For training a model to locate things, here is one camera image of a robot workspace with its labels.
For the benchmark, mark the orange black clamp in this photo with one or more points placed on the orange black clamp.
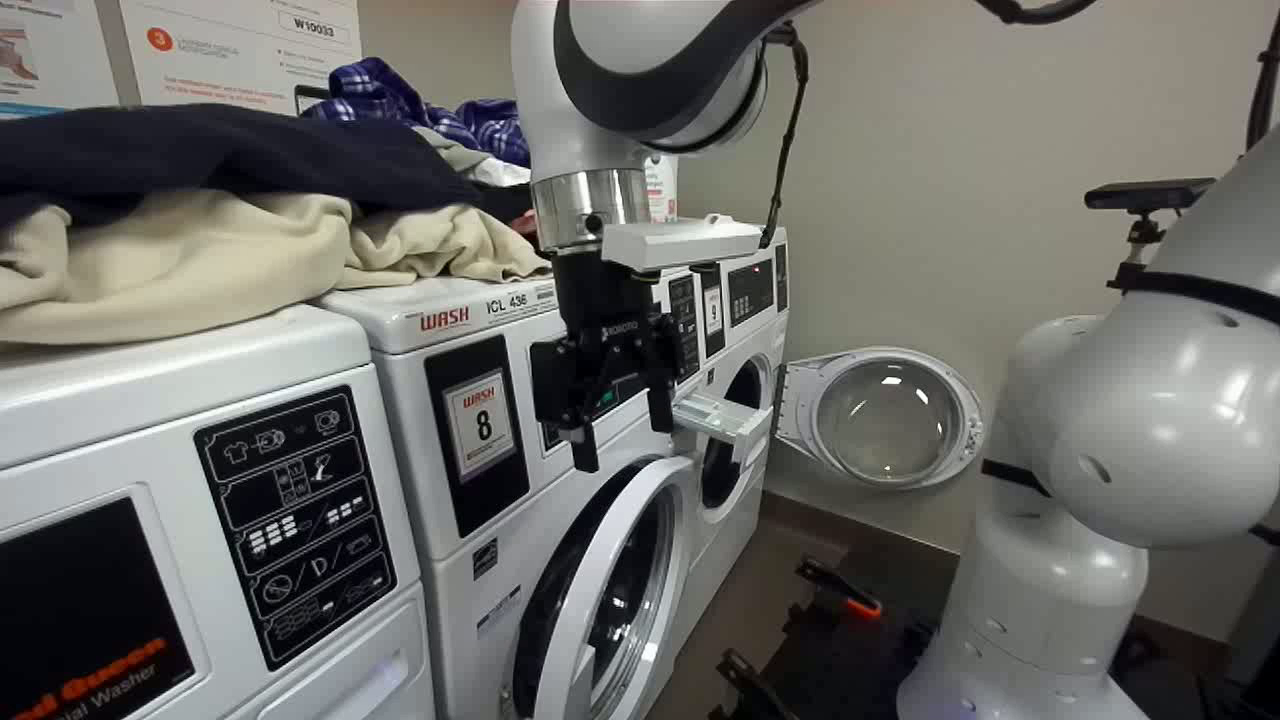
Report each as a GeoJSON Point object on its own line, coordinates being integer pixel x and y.
{"type": "Point", "coordinates": [844, 599]}

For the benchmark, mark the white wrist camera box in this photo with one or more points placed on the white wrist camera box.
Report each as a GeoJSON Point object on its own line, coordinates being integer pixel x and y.
{"type": "Point", "coordinates": [681, 246]}

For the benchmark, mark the card reader with number nine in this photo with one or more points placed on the card reader with number nine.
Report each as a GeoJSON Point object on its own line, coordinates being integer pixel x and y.
{"type": "Point", "coordinates": [715, 308]}

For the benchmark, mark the wall poster with picture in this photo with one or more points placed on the wall poster with picture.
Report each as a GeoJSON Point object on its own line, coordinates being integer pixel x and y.
{"type": "Point", "coordinates": [44, 47]}

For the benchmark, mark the wide open white washer door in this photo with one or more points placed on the wide open white washer door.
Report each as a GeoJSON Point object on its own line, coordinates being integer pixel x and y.
{"type": "Point", "coordinates": [887, 420]}

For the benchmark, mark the card reader with number eight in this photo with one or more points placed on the card reader with number eight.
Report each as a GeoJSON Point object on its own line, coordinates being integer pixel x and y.
{"type": "Point", "coordinates": [477, 429]}

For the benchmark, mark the white washer number eight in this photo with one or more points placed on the white washer number eight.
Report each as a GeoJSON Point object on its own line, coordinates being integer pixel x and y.
{"type": "Point", "coordinates": [403, 313]}

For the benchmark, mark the wall poster with orange dot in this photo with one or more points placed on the wall poster with orange dot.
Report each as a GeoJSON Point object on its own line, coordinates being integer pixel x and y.
{"type": "Point", "coordinates": [242, 47]}

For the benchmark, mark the white washer number nine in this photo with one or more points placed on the white washer number nine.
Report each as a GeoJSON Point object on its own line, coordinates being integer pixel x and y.
{"type": "Point", "coordinates": [744, 363]}

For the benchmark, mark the round washer door with glass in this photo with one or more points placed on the round washer door with glass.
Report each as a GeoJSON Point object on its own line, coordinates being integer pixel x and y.
{"type": "Point", "coordinates": [586, 586]}

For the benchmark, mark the white washer with orange display text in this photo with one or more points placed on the white washer with orange display text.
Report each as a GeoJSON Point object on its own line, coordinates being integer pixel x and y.
{"type": "Point", "coordinates": [121, 426]}

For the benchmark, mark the black camera stand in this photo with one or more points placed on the black camera stand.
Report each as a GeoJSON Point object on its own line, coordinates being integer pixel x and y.
{"type": "Point", "coordinates": [1144, 197]}

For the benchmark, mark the white grey cloth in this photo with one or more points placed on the white grey cloth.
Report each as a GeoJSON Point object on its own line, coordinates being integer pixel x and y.
{"type": "Point", "coordinates": [484, 164]}

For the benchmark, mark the blue patterned bag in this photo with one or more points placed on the blue patterned bag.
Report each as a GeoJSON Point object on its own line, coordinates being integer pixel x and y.
{"type": "Point", "coordinates": [383, 92]}

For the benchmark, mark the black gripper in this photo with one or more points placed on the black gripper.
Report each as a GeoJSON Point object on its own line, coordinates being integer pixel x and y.
{"type": "Point", "coordinates": [605, 301]}

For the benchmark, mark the open white detergent drawer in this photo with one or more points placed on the open white detergent drawer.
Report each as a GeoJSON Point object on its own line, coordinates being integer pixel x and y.
{"type": "Point", "coordinates": [725, 416]}

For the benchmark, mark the beige cloth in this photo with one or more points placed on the beige cloth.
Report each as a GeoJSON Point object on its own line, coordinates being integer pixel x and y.
{"type": "Point", "coordinates": [174, 262]}

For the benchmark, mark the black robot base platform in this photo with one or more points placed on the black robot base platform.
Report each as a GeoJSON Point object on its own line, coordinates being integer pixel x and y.
{"type": "Point", "coordinates": [826, 665]}

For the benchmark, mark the black washer button panel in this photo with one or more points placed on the black washer button panel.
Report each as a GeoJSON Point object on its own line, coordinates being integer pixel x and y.
{"type": "Point", "coordinates": [684, 324]}
{"type": "Point", "coordinates": [299, 522]}

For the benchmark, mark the navy blue cloth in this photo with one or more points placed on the navy blue cloth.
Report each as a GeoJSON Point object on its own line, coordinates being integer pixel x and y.
{"type": "Point", "coordinates": [225, 155]}

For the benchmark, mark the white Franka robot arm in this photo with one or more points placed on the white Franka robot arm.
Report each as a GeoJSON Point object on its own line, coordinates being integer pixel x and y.
{"type": "Point", "coordinates": [1133, 426]}

